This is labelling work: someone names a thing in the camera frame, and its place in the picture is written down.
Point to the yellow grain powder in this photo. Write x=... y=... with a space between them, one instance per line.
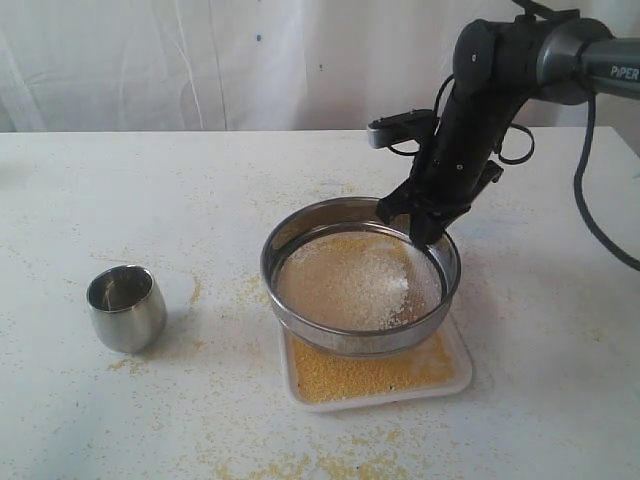
x=368 y=324

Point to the white plastic tray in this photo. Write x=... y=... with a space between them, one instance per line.
x=321 y=383

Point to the white background curtain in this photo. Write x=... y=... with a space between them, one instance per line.
x=225 y=65

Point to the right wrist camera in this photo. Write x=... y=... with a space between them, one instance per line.
x=415 y=125

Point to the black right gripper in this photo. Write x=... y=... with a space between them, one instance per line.
x=445 y=173

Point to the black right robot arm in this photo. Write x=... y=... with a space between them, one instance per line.
x=497 y=68

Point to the stainless steel cup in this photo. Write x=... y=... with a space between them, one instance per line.
x=127 y=308

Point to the round steel mesh sieve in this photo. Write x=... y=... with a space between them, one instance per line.
x=342 y=281

